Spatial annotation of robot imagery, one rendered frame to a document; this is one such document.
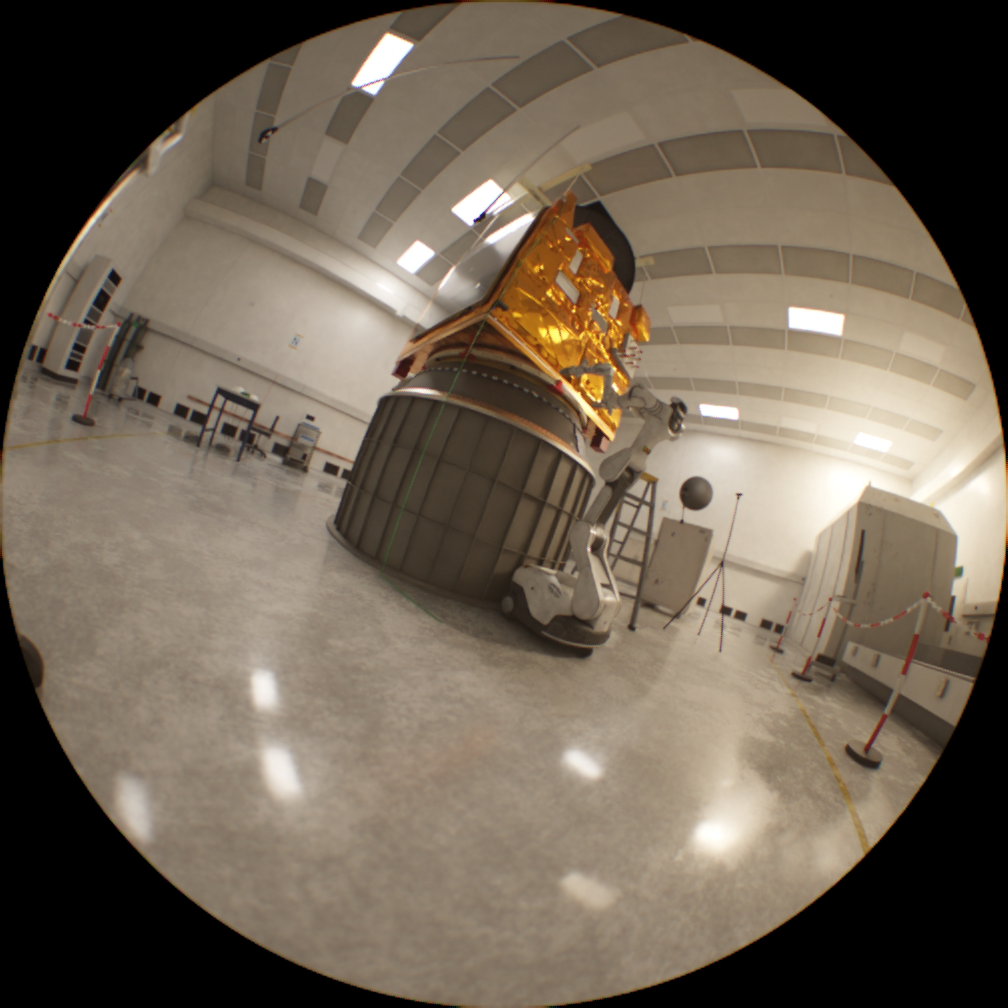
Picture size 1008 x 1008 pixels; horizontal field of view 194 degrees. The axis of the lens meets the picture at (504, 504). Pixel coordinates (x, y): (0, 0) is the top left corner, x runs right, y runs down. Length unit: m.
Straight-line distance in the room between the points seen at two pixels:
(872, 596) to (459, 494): 6.34
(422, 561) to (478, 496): 0.54
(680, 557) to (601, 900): 4.79
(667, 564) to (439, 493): 4.04
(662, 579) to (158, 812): 5.27
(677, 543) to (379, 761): 4.89
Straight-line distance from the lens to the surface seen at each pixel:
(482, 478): 1.84
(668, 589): 5.07
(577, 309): 2.89
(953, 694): 3.39
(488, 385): 2.13
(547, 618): 1.56
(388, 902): 0.59
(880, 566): 6.43
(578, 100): 4.81
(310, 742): 0.73
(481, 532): 1.85
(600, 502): 1.76
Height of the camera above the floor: 0.58
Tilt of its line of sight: 3 degrees up
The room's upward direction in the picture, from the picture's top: 20 degrees clockwise
